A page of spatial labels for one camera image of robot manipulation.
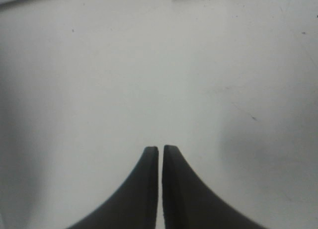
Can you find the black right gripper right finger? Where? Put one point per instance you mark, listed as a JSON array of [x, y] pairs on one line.
[[189, 204]]

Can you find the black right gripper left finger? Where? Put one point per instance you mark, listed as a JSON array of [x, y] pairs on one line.
[[134, 204]]

